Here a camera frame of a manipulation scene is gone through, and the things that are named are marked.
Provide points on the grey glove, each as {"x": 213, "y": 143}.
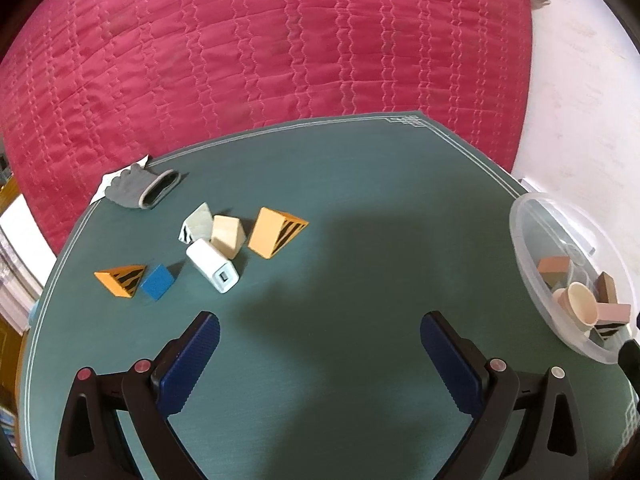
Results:
{"x": 130, "y": 190}

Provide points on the patterned curtain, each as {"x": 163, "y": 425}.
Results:
{"x": 20, "y": 270}

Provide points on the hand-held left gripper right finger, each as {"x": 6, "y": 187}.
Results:
{"x": 450, "y": 360}

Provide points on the white zebra striped wedge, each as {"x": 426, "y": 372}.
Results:
{"x": 200, "y": 222}
{"x": 606, "y": 332}

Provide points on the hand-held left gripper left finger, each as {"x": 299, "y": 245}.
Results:
{"x": 192, "y": 355}

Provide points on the large orange striped wedge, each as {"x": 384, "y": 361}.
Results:
{"x": 270, "y": 232}

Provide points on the cream wooden wedge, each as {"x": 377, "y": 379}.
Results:
{"x": 227, "y": 235}

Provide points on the blue wedge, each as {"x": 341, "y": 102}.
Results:
{"x": 157, "y": 282}

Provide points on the row of books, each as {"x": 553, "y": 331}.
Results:
{"x": 7, "y": 425}

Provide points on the red quilted blanket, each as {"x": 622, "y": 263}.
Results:
{"x": 250, "y": 60}

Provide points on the cream cup with saucer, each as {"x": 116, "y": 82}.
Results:
{"x": 577, "y": 305}

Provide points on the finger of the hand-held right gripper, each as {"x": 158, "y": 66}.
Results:
{"x": 631, "y": 357}

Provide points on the white paper sheet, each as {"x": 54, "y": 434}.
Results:
{"x": 112, "y": 177}

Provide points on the dark brown block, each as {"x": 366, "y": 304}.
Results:
{"x": 606, "y": 287}

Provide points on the small orange striped wedge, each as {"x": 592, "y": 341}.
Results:
{"x": 120, "y": 280}

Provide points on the white charger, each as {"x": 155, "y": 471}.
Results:
{"x": 210, "y": 262}

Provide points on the clear plastic container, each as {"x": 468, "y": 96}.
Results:
{"x": 530, "y": 240}

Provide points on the brown rectangular block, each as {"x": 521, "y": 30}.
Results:
{"x": 554, "y": 266}

